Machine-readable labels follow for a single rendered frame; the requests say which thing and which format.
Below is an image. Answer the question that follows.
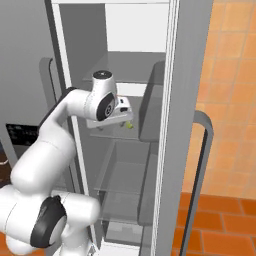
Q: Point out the grey closed door handle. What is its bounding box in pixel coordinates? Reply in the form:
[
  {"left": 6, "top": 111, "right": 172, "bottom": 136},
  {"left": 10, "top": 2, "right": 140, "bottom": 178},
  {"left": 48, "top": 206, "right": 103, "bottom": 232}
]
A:
[{"left": 38, "top": 57, "right": 63, "bottom": 111}]

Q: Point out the grey open fridge door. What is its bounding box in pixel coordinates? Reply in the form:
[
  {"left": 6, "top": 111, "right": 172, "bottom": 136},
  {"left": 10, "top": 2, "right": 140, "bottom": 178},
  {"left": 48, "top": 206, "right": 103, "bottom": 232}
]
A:
[{"left": 150, "top": 0, "right": 215, "bottom": 256}]

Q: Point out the grey fridge cabinet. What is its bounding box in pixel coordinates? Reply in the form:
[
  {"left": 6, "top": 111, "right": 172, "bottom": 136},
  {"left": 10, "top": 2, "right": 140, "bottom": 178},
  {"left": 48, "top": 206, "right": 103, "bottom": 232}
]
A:
[{"left": 44, "top": 0, "right": 172, "bottom": 256}]

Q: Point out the grey fridge door handle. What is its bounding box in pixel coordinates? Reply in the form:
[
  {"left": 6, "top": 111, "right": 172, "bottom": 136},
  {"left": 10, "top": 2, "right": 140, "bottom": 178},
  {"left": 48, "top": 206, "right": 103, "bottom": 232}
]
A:
[{"left": 179, "top": 110, "right": 215, "bottom": 256}]

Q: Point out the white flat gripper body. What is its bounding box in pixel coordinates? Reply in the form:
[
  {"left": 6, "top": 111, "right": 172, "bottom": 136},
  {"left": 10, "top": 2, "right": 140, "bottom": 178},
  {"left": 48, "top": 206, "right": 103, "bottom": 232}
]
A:
[{"left": 86, "top": 111, "right": 135, "bottom": 130}]

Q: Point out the dark grey door bin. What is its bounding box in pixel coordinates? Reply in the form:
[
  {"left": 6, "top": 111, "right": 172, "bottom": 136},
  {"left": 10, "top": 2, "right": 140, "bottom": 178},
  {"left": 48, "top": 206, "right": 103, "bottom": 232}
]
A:
[
  {"left": 137, "top": 142, "right": 160, "bottom": 227},
  {"left": 138, "top": 60, "right": 166, "bottom": 143}
]

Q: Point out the clear fridge drawer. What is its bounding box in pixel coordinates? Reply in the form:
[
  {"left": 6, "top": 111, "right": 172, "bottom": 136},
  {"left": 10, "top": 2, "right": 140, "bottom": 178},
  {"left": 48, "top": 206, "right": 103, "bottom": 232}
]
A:
[
  {"left": 93, "top": 139, "right": 152, "bottom": 195},
  {"left": 99, "top": 191, "right": 142, "bottom": 225}
]

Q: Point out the grey closed fridge door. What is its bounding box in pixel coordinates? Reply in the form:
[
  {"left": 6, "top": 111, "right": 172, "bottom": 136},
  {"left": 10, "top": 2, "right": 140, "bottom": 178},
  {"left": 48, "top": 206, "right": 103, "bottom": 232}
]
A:
[{"left": 0, "top": 0, "right": 69, "bottom": 171}]

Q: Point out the glass fridge shelf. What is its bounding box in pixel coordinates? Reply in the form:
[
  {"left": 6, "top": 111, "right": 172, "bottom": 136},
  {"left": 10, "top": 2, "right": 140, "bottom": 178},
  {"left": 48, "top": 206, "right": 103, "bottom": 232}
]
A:
[
  {"left": 89, "top": 95, "right": 152, "bottom": 142},
  {"left": 81, "top": 50, "right": 166, "bottom": 85}
]

